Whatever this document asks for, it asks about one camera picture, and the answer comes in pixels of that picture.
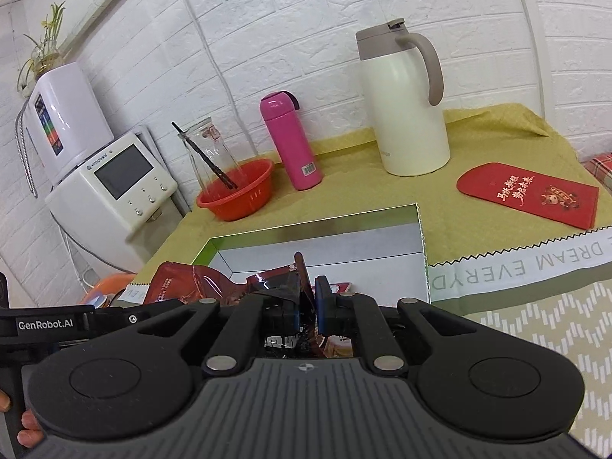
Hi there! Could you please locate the dark red foil snack bag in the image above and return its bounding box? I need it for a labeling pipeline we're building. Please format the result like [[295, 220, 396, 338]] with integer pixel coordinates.
[[143, 251, 317, 360]]

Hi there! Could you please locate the person's left hand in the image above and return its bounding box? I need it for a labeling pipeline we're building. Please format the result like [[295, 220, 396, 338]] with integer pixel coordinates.
[[0, 391, 45, 449]]

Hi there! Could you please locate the green cardboard box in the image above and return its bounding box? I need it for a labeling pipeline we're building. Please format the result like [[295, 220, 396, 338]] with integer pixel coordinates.
[[193, 203, 430, 307]]

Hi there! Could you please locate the orange stool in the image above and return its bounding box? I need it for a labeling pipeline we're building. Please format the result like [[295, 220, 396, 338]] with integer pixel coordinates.
[[80, 273, 135, 309]]

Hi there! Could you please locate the white screen appliance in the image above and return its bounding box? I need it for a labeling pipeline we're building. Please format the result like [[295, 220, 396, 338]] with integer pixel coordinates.
[[46, 133, 182, 279]]

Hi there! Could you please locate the black stirring stick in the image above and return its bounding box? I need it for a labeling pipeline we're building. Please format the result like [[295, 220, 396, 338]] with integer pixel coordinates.
[[171, 121, 238, 190]]

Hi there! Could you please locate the red plastic basket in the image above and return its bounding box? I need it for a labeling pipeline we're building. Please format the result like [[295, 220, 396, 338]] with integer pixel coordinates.
[[196, 159, 274, 222]]

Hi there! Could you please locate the red envelope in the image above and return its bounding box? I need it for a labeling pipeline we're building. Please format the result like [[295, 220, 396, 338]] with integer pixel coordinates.
[[456, 163, 599, 230]]

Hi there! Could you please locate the white water purifier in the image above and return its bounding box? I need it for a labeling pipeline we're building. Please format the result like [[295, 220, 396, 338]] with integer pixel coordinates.
[[25, 62, 114, 184]]

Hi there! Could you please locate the pink water bottle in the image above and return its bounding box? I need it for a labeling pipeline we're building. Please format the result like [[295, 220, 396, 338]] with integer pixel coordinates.
[[259, 91, 322, 191]]

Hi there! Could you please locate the glass carafe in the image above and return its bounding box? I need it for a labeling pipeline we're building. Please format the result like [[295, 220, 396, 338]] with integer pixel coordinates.
[[176, 117, 239, 191]]

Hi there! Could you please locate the beige chevron mat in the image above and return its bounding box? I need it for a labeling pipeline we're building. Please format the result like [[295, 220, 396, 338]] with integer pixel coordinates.
[[430, 227, 611, 457]]

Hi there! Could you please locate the olive yellow tablecloth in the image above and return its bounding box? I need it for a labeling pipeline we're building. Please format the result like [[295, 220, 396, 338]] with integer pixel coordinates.
[[135, 104, 599, 284]]

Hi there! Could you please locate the cream thermos jug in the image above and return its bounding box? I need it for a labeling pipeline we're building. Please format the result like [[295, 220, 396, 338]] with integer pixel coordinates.
[[356, 18, 450, 177]]

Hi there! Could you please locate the potted plant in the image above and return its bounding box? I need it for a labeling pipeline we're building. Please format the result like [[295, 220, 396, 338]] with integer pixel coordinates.
[[16, 1, 65, 98]]

